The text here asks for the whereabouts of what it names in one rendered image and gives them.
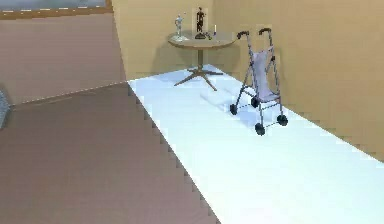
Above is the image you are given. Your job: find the grey folding stroller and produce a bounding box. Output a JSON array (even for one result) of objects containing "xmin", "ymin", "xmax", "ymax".
[{"xmin": 229, "ymin": 27, "xmax": 289, "ymax": 137}]

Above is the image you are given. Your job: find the silver figure statue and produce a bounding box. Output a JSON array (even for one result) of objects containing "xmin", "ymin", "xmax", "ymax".
[{"xmin": 172, "ymin": 13, "xmax": 188, "ymax": 42}]

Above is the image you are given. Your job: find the dark figure statue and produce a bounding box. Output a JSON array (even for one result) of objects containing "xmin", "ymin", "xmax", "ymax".
[{"xmin": 194, "ymin": 6, "xmax": 208, "ymax": 40}]

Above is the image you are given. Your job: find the grey object at edge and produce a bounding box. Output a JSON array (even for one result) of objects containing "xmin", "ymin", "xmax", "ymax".
[{"xmin": 0, "ymin": 89, "xmax": 10, "ymax": 129}]

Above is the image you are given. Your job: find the round brown pedestal table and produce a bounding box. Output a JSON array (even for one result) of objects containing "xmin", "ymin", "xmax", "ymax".
[{"xmin": 167, "ymin": 30, "xmax": 238, "ymax": 92}]

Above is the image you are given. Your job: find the window with brown frame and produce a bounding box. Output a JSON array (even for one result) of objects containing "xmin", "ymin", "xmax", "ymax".
[{"xmin": 0, "ymin": 0, "xmax": 114, "ymax": 20}]

